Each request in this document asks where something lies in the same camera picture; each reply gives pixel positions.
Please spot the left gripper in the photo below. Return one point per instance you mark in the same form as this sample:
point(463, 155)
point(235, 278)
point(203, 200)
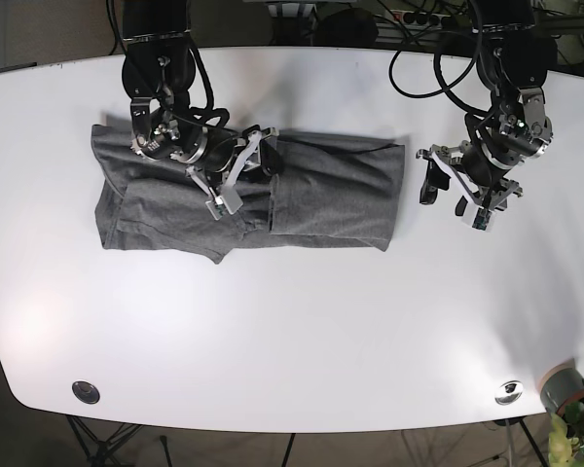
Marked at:
point(478, 179)

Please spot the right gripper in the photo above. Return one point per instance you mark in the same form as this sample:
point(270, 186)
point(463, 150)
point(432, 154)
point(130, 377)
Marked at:
point(227, 159)

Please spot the dark grey T-shirt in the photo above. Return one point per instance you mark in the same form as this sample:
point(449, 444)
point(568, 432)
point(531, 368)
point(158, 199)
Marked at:
point(333, 191)

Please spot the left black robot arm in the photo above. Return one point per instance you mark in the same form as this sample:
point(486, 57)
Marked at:
point(512, 61)

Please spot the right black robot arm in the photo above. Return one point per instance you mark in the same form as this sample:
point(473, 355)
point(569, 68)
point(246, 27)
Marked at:
point(172, 107)

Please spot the right silver table grommet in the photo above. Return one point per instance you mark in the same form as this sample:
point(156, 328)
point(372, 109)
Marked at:
point(508, 392)

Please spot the silver table grommet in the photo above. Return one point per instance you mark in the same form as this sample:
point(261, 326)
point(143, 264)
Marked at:
point(508, 392)
point(85, 392)

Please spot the grey plant pot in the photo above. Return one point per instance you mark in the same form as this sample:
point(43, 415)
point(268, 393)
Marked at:
point(560, 387)

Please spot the green potted plant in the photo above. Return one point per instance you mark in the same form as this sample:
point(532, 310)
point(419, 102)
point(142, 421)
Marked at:
point(566, 438)

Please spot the left silver table grommet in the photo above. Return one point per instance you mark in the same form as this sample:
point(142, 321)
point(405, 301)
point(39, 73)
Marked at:
point(85, 392)

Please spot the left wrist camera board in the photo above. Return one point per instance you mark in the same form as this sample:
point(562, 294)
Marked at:
point(478, 218)

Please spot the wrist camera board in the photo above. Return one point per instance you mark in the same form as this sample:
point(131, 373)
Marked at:
point(478, 218)
point(221, 205)

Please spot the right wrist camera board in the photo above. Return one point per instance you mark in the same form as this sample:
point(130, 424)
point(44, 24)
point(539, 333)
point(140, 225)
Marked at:
point(221, 205)

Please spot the black table leg frame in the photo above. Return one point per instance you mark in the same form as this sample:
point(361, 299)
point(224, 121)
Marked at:
point(102, 452)

